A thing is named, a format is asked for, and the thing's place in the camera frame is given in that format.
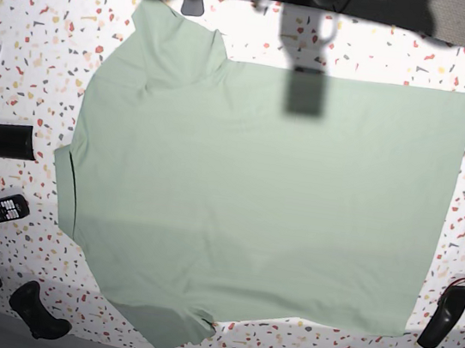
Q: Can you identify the grey monitor stand foot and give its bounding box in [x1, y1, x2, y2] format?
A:
[181, 0, 205, 17]

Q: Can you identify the black game controller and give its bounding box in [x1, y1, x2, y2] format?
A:
[9, 280, 71, 340]

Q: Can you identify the black curved handle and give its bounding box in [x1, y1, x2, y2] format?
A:
[417, 286, 465, 348]

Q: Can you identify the light green T-shirt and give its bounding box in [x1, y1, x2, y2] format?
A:
[55, 0, 465, 348]

